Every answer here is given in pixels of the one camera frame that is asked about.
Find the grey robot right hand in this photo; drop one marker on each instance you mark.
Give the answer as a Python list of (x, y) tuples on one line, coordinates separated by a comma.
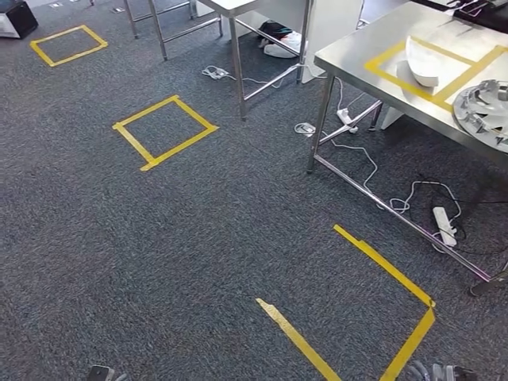
[(418, 372)]

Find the white curved plastic part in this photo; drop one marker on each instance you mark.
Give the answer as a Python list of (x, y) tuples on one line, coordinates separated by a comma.
[(420, 65)]

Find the yellow tape on workbench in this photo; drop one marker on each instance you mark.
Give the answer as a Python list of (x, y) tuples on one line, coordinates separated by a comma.
[(380, 68)]

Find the steel workbench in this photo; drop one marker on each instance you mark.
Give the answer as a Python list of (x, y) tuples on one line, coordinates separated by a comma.
[(357, 52)]

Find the yellow floor tape square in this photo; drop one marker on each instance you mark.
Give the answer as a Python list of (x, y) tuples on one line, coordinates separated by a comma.
[(41, 53), (397, 273), (130, 139)]

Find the white power strip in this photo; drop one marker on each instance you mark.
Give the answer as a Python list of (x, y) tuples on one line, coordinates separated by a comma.
[(444, 226), (346, 118)]

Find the grey wheel hubcap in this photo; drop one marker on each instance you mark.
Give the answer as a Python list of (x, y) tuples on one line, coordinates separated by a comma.
[(484, 113)]

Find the white desk panel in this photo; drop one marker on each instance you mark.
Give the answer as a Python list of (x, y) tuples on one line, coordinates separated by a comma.
[(333, 31)]

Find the black soft case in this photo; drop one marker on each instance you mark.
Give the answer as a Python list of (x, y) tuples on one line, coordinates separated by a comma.
[(487, 18)]

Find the black and white bag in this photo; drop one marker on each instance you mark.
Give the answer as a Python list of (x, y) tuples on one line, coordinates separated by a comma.
[(284, 44)]

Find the steel table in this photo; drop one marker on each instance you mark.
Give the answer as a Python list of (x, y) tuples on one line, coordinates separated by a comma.
[(237, 63)]

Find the black box device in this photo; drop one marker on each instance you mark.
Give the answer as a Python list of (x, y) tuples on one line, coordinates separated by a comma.
[(20, 18)]

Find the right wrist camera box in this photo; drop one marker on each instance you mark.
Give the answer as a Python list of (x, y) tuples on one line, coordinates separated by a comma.
[(452, 374)]

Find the steel table frame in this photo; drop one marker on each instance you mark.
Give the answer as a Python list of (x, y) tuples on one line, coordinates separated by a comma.
[(156, 26)]

